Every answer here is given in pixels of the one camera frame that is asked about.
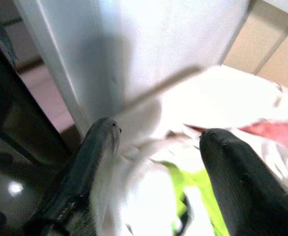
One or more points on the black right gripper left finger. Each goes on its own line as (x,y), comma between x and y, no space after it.
(90,167)

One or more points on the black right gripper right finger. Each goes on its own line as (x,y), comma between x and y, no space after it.
(244,186)

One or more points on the white garment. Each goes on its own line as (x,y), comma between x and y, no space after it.
(139,172)

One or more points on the neon green garment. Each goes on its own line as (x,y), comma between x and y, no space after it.
(195,186)

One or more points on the white cloth with red print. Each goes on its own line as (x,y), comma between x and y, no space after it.
(244,103)

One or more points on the dark furniture panel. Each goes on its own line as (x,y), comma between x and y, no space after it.
(18,105)

